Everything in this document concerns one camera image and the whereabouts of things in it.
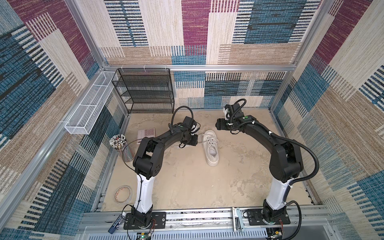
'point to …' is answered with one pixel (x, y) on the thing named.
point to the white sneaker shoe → (212, 151)
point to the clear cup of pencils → (119, 142)
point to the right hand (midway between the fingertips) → (221, 126)
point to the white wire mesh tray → (81, 121)
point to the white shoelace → (208, 137)
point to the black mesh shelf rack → (145, 90)
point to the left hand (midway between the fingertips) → (196, 140)
